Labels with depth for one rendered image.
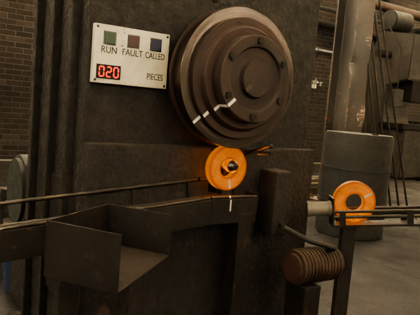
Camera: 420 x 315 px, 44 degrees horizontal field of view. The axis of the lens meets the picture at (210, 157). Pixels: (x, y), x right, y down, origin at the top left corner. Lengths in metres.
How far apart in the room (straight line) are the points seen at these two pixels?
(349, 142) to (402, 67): 5.34
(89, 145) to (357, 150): 3.06
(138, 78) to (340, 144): 2.91
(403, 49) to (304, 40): 7.54
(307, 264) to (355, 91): 4.28
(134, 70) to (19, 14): 6.11
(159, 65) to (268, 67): 0.36
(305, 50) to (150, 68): 0.71
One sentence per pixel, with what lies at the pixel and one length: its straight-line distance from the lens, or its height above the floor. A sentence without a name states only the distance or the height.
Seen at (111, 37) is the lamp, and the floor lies 1.20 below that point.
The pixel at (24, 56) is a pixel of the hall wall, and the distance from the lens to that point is 7.73.
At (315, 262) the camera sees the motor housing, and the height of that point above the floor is 0.50.
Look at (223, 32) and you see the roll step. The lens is 1.68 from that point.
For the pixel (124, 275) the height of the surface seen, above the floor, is 0.59.
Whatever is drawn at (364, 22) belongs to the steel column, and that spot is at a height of 2.06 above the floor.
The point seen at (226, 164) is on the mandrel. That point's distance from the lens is 1.76.
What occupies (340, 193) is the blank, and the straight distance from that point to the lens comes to 1.96.
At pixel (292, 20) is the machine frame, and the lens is 2.11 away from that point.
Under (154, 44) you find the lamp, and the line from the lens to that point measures 1.73.
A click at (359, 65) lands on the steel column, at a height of 1.59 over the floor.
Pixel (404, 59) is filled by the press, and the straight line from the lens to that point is 9.61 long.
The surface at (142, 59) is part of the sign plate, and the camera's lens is 1.71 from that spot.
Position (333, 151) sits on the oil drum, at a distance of 4.44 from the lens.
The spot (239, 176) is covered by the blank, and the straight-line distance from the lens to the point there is 1.81.
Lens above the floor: 1.02
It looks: 6 degrees down
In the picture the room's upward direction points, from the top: 5 degrees clockwise
